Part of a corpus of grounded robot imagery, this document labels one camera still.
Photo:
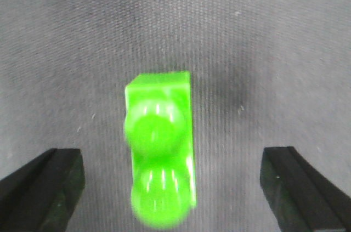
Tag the dark grey conveyor belt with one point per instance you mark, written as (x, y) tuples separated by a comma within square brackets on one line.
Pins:
[(264, 73)]

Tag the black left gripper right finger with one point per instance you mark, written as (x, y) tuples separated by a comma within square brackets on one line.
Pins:
[(300, 197)]

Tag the green toy building block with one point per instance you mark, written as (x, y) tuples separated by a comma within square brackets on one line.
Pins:
[(158, 129)]

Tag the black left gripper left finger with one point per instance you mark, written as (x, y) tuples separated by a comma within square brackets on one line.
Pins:
[(42, 195)]

